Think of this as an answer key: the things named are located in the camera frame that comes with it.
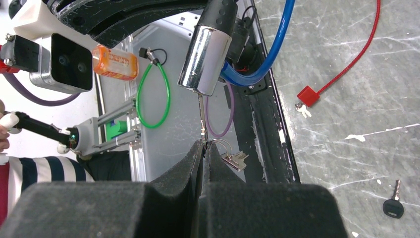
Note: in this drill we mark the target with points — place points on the black headed key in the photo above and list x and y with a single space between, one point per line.
393 207

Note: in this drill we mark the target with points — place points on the silver key bunch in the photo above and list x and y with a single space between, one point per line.
235 161

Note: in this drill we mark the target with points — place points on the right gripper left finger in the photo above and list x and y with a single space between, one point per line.
163 208

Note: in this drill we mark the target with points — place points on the person in striped sleeve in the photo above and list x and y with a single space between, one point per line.
17 174

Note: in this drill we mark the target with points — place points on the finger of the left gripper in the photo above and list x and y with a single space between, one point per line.
108 22

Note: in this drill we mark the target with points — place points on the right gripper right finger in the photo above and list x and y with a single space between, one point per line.
232 208

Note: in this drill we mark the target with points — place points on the green cable lock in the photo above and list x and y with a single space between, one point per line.
152 98

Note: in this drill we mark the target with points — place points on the orange drink bottle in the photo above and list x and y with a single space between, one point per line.
114 63

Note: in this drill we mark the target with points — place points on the green plastic block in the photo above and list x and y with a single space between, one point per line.
115 128

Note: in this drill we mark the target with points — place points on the aluminium frame rail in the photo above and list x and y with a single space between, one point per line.
146 135

